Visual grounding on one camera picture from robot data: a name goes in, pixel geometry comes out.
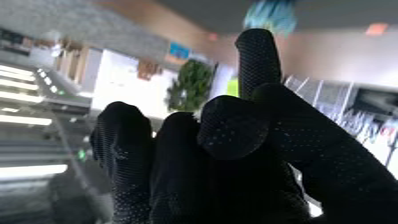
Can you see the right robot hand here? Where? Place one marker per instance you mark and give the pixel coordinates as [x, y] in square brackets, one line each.
[236, 166]

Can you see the green potted plant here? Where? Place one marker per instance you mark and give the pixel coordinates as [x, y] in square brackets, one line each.
[192, 83]

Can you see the dark mat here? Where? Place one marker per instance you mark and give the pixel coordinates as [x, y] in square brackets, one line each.
[338, 13]

